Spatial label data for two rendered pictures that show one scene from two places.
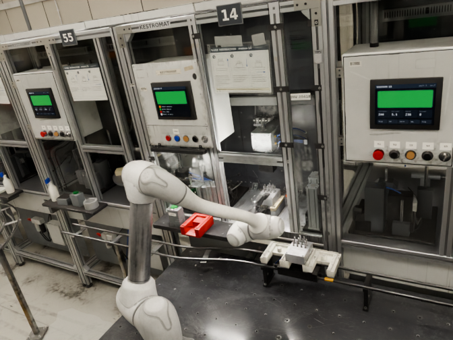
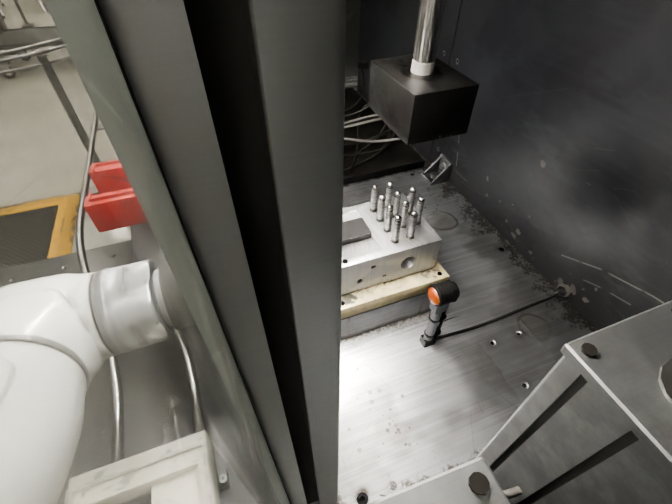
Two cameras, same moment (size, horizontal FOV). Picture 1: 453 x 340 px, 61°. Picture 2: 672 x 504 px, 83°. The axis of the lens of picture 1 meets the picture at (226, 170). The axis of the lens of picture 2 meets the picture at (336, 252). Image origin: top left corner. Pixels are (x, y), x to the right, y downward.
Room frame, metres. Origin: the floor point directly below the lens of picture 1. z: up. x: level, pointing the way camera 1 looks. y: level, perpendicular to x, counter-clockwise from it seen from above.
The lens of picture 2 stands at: (1.67, -0.39, 1.33)
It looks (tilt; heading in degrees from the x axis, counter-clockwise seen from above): 46 degrees down; 37
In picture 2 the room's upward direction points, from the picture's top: straight up
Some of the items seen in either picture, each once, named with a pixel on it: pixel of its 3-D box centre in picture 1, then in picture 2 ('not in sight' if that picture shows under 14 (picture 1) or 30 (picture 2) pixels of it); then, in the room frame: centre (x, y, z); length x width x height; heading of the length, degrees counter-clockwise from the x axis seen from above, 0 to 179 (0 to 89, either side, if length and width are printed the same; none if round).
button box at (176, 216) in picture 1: (176, 215); not in sight; (1.98, 0.33, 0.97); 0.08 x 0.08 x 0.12; 58
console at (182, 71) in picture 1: (183, 100); not in sight; (2.12, 0.17, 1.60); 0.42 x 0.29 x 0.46; 58
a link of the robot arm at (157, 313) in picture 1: (158, 322); not in sight; (1.29, 0.39, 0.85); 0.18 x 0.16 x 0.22; 39
